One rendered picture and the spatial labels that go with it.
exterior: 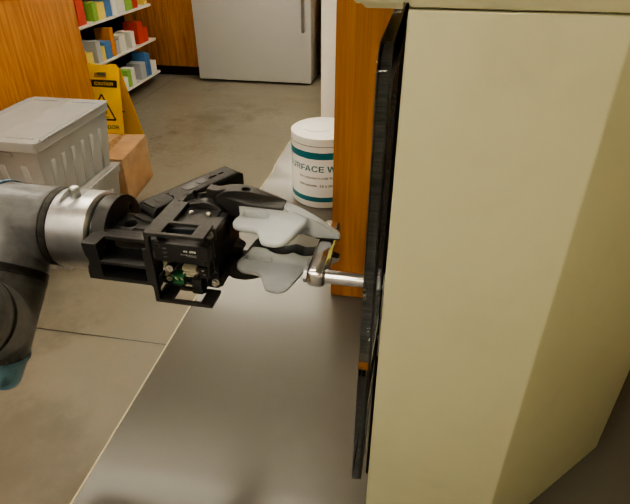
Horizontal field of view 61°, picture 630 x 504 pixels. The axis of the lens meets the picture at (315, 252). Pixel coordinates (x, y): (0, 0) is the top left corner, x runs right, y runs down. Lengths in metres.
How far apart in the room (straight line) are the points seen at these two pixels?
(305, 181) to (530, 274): 0.76
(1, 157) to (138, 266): 2.17
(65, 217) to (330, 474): 0.37
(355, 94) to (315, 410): 0.39
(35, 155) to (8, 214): 1.97
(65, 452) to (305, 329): 1.32
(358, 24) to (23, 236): 0.43
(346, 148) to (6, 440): 1.64
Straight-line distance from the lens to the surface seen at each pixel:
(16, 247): 0.55
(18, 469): 2.00
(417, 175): 0.33
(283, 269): 0.48
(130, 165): 3.31
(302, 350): 0.75
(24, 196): 0.55
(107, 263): 0.49
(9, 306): 0.48
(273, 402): 0.69
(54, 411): 2.12
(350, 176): 0.74
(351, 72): 0.70
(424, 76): 0.31
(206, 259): 0.44
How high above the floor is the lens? 1.45
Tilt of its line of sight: 33 degrees down
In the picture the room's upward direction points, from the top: straight up
